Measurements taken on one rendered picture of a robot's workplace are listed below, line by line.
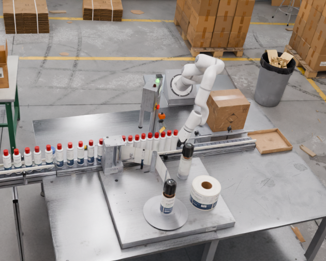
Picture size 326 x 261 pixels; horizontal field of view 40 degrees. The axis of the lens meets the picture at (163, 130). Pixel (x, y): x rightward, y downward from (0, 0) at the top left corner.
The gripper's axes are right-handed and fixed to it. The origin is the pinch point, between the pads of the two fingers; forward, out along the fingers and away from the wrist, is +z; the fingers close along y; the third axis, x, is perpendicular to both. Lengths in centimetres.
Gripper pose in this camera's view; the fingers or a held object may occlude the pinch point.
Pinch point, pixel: (179, 144)
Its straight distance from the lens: 351.0
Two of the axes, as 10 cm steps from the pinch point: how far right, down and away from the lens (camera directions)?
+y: 3.2, 6.1, -7.3
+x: 8.5, 1.6, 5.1
